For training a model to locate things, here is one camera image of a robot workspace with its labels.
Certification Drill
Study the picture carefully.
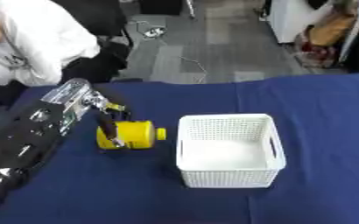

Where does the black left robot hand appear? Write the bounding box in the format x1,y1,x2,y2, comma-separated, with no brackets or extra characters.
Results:
90,94,134,149

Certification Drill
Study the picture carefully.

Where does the yellow plastic jar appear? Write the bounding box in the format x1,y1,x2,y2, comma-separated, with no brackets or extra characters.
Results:
95,120,167,151

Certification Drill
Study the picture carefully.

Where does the black office chair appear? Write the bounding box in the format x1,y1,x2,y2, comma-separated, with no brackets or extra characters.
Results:
0,0,137,108

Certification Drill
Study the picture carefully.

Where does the person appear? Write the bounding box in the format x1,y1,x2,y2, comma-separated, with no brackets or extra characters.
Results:
0,0,103,113

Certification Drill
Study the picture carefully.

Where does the white perforated plastic basket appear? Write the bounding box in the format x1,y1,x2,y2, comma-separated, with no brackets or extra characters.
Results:
174,113,289,189

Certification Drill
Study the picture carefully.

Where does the white cabinet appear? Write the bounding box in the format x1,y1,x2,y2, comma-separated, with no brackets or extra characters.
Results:
265,0,338,45

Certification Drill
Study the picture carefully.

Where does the brown and red bag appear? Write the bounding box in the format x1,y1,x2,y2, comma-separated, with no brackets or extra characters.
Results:
292,11,359,70

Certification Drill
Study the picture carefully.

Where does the white cable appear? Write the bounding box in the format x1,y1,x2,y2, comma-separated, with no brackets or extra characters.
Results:
133,20,210,85

